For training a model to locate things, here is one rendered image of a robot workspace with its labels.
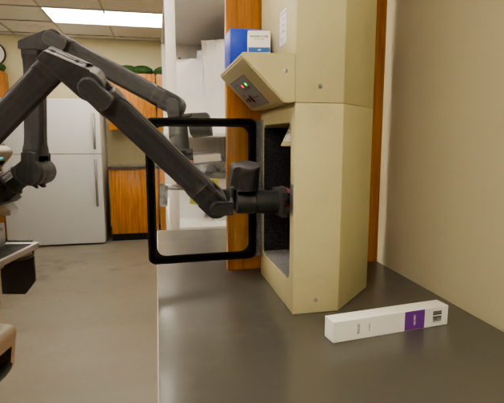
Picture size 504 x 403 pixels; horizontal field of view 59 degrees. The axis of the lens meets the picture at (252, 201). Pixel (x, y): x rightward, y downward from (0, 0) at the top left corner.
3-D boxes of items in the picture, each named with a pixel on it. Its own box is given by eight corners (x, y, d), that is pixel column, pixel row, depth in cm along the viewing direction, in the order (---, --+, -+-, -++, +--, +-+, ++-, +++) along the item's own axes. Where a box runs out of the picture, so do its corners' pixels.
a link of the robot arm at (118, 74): (56, 52, 136) (38, 43, 125) (64, 34, 135) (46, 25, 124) (182, 119, 137) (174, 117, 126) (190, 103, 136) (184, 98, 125)
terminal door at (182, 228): (256, 257, 130) (256, 118, 124) (149, 265, 123) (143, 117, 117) (255, 257, 131) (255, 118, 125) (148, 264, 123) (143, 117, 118)
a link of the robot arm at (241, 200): (229, 207, 113) (232, 217, 108) (230, 181, 110) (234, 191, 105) (255, 207, 114) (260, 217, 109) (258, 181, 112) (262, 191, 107)
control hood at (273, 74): (261, 111, 126) (261, 74, 124) (295, 102, 94) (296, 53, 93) (220, 110, 124) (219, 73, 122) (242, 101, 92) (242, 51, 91)
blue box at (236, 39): (261, 73, 121) (261, 38, 120) (270, 67, 111) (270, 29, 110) (224, 71, 119) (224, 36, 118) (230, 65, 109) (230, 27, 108)
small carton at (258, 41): (268, 62, 104) (269, 35, 103) (270, 58, 99) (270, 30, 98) (247, 62, 104) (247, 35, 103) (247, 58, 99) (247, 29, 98)
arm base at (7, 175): (0, 178, 141) (-23, 182, 129) (20, 163, 140) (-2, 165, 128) (18, 200, 142) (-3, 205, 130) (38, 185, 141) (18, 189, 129)
